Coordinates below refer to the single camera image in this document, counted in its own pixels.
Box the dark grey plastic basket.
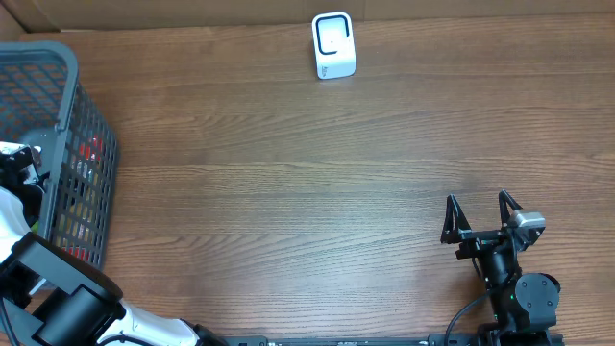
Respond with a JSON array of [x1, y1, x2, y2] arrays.
[[1, 41, 119, 268]]

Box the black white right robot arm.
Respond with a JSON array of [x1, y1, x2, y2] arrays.
[[440, 190, 561, 334]]

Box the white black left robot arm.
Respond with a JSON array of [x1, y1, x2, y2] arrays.
[[1, 142, 224, 345]]

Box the white barcode scanner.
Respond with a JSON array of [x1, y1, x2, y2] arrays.
[[311, 12, 357, 80]]

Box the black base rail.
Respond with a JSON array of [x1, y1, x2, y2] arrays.
[[225, 333, 566, 346]]

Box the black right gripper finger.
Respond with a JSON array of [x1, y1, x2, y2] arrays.
[[499, 189, 522, 226], [440, 194, 472, 243]]

